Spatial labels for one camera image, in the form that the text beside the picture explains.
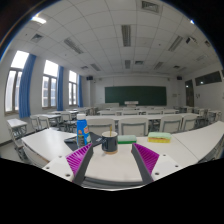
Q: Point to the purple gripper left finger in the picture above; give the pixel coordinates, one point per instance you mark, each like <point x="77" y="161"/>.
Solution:
<point x="78" y="162"/>

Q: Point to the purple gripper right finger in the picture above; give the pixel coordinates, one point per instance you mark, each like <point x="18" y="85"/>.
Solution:
<point x="146" y="160"/>

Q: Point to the blue plastic water bottle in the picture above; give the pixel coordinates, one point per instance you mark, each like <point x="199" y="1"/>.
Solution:
<point x="83" y="135"/>

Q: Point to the yellow green sponge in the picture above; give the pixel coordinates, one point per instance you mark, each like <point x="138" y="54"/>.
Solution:
<point x="159" y="137"/>

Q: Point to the dark cloth mat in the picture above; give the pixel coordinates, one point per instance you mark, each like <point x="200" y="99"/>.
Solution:
<point x="76" y="142"/>

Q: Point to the white chair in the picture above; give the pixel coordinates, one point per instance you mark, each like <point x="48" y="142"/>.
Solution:
<point x="170" y="124"/>
<point x="98" y="126"/>
<point x="133" y="126"/>

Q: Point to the dark mug with wooden base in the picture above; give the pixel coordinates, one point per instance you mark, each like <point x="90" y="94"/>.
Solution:
<point x="109" y="142"/>

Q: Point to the white chair centre left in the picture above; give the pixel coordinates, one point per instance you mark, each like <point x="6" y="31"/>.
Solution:
<point x="98" y="126"/>

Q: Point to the white chair centre right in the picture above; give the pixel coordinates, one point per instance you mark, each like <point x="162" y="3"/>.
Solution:
<point x="170" y="124"/>

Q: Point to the white lectern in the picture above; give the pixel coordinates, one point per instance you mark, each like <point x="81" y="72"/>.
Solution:
<point x="131" y="103"/>

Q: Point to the green chalkboard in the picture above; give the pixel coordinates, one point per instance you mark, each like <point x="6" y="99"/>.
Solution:
<point x="144" y="95"/>

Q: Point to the white desk far left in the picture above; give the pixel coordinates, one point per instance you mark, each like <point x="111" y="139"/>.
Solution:
<point x="17" y="130"/>

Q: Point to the blue curtain far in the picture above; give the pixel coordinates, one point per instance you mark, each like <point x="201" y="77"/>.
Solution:
<point x="80" y="98"/>

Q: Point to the blue curtain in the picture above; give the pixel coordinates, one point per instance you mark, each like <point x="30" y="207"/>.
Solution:
<point x="80" y="98"/>
<point x="24" y="89"/>
<point x="60" y="88"/>

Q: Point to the blue curtain left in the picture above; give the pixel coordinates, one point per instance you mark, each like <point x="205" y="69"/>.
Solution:
<point x="24" y="89"/>

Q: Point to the blue curtain middle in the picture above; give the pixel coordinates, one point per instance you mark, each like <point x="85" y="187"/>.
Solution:
<point x="60" y="88"/>

